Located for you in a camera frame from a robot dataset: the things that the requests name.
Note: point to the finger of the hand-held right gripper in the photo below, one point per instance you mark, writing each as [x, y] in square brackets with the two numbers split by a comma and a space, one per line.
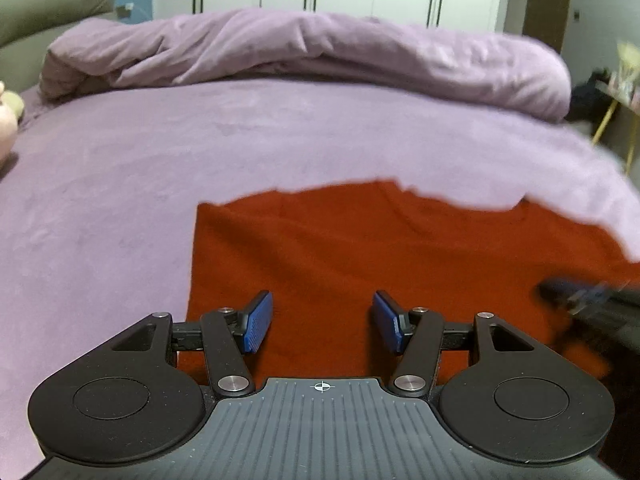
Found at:
[570, 294]

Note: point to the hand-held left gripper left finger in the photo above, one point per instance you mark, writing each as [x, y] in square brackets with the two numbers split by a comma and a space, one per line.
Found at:
[258, 321]

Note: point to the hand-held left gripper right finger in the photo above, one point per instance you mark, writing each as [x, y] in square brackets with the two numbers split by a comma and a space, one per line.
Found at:
[386, 321]

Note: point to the red garment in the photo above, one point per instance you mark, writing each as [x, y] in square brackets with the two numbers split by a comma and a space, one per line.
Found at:
[400, 270]

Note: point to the purple bed sheet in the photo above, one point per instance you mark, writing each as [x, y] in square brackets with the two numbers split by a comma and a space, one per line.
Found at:
[200, 150]

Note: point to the dark bag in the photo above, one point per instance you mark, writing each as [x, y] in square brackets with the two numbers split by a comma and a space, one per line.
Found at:
[587, 95]

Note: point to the yellow-legged side table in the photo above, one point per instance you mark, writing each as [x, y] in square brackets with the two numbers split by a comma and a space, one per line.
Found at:
[617, 95]

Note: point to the purple duvet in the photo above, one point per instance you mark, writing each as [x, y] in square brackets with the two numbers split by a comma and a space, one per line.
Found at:
[320, 55]

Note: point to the pink plush toy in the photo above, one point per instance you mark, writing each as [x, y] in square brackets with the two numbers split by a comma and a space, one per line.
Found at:
[7, 122]

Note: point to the grey-green headboard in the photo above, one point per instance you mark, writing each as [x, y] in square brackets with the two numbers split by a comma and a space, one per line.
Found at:
[45, 15]

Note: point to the brown door frame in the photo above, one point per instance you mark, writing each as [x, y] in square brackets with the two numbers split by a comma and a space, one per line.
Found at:
[545, 0]

